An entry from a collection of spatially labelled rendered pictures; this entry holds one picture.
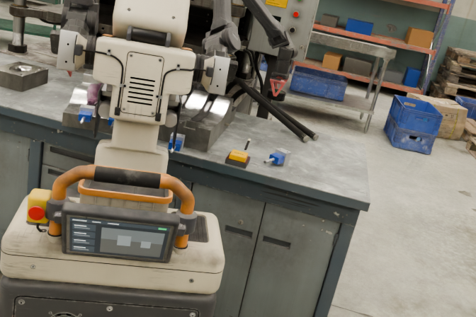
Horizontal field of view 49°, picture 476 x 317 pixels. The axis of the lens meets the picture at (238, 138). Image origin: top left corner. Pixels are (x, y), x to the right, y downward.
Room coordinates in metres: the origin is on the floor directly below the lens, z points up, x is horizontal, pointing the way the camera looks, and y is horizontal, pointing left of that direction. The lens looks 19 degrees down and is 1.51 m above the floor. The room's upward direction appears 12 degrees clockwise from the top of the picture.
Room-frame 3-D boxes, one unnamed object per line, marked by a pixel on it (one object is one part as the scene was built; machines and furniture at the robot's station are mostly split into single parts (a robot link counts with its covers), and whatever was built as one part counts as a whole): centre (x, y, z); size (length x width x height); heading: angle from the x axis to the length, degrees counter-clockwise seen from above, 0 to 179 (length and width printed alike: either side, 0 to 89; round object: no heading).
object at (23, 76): (2.19, 1.00, 0.84); 0.20 x 0.15 x 0.07; 172
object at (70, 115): (2.06, 0.57, 0.86); 0.50 x 0.26 x 0.11; 9
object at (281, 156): (1.84, -0.15, 0.83); 0.13 x 0.05 x 0.05; 144
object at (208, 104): (2.08, 0.21, 0.92); 0.35 x 0.16 x 0.09; 172
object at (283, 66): (2.20, -0.12, 1.11); 0.10 x 0.07 x 0.07; 172
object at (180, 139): (1.76, 0.22, 0.83); 0.13 x 0.05 x 0.05; 0
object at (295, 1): (2.76, -0.11, 0.74); 0.31 x 0.22 x 1.47; 82
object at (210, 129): (2.09, 0.20, 0.87); 0.50 x 0.26 x 0.14; 172
